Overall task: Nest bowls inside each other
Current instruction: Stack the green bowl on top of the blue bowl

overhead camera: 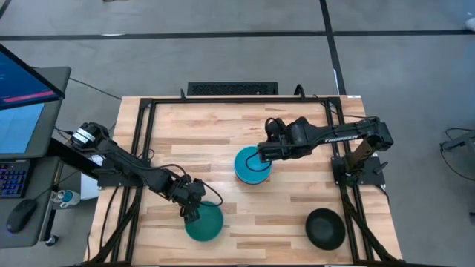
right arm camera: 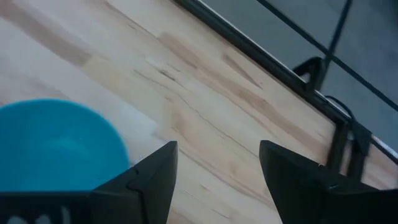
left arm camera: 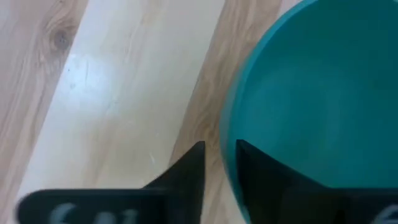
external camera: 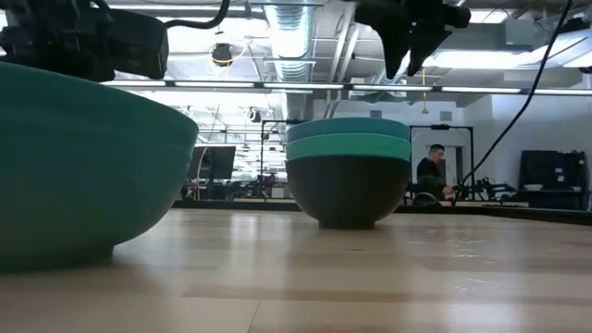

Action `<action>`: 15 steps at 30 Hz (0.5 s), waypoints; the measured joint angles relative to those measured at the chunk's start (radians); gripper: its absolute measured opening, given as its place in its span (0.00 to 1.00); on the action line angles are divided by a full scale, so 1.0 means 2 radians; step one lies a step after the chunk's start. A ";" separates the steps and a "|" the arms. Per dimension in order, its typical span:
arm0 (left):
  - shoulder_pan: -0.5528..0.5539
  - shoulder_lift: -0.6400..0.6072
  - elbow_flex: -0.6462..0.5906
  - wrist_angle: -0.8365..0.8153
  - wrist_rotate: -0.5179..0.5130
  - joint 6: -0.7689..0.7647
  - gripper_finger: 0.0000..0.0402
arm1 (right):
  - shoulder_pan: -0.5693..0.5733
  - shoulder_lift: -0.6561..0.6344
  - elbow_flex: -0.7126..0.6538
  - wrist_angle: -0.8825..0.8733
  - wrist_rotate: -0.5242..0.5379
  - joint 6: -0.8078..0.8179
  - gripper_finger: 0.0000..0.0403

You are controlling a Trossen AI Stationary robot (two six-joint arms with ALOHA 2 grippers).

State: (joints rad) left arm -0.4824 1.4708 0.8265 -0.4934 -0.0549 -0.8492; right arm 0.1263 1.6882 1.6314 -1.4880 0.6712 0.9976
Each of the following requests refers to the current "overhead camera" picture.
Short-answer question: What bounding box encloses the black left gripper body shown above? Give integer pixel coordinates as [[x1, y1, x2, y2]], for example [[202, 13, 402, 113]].
[[163, 176, 203, 209]]

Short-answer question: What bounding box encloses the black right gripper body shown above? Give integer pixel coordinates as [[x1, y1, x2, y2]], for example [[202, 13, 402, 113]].
[[286, 116, 316, 156]]

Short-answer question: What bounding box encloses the dark teal bowl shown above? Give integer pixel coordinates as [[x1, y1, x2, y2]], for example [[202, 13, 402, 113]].
[[184, 201, 225, 243]]

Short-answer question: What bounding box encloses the blue bowl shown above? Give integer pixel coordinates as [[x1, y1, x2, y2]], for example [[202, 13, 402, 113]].
[[234, 145, 273, 185]]

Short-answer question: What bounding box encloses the black bowl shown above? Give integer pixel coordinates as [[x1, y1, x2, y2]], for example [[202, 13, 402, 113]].
[[304, 208, 347, 251]]

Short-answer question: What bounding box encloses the white and blue bottle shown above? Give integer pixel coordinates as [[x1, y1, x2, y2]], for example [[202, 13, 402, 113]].
[[51, 188, 82, 208]]

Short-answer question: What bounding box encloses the black cart support beam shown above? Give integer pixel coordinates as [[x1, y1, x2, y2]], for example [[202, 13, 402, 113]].
[[46, 137, 103, 179]]

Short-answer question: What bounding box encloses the grey computer cart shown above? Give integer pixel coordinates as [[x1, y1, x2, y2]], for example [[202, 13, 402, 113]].
[[0, 155, 62, 250]]

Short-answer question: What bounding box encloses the black computer mouse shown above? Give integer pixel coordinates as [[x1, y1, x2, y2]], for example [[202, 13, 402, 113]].
[[5, 199, 38, 234]]

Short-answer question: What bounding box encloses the backlit black keyboard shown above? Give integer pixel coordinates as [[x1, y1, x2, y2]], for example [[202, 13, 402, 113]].
[[0, 159, 33, 200]]

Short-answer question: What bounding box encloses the grey cased blue display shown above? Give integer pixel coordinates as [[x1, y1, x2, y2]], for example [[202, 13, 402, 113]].
[[0, 66, 72, 160]]

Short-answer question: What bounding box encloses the black framed computer monitor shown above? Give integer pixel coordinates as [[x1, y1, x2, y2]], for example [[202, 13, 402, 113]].
[[0, 43, 67, 111]]

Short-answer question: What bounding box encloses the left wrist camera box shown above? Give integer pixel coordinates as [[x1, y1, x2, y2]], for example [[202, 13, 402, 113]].
[[189, 179, 207, 198]]

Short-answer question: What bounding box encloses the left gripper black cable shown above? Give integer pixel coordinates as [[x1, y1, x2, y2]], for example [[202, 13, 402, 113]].
[[200, 179, 224, 208]]

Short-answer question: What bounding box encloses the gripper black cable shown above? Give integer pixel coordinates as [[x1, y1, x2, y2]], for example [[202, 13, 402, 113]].
[[245, 150, 274, 174], [200, 179, 224, 208]]

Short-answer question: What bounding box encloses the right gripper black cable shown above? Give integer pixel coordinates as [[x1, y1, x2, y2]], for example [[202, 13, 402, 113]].
[[245, 150, 274, 174]]

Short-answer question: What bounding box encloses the black metal table frame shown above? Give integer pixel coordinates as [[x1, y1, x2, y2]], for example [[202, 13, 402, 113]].
[[85, 96, 406, 267]]

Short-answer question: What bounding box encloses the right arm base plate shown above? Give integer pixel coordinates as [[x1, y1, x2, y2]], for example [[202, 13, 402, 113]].
[[331, 155, 387, 187]]

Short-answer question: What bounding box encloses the black floor cable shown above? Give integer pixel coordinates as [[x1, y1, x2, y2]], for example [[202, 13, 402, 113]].
[[68, 76, 123, 101]]

